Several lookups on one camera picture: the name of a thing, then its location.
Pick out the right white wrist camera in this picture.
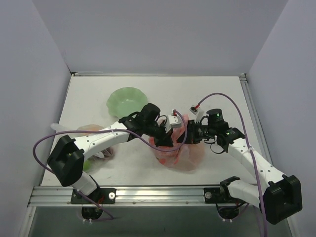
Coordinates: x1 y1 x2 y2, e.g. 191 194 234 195
190 105 204 123

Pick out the clear bag of fruits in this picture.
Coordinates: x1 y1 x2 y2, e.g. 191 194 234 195
50 123 116 174

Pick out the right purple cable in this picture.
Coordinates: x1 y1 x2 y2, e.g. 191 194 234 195
196 92 269 237

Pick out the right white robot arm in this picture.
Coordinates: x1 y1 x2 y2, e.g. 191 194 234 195
177 106 303 224

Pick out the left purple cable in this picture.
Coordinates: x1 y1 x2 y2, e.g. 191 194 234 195
33 109 189 221

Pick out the aluminium front rail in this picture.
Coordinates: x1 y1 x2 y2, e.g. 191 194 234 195
27 186 293 207

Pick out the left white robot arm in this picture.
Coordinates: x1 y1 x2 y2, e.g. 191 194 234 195
48 103 181 203

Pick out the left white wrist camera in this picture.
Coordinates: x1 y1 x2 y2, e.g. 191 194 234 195
164 109 185 133

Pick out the green wavy plate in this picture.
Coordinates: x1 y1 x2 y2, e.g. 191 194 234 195
106 87 148 119

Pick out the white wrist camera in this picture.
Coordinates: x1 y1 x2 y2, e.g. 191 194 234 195
164 109 185 133
190 105 204 123

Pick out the pink plastic bag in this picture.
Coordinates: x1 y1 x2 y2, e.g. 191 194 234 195
148 112 206 173

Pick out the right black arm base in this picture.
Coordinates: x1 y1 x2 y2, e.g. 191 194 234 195
203 176 249 223

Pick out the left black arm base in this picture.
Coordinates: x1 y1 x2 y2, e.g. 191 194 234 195
70 187 117 222

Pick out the purple cable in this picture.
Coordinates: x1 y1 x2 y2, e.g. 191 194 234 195
33 109 189 221
196 92 269 237

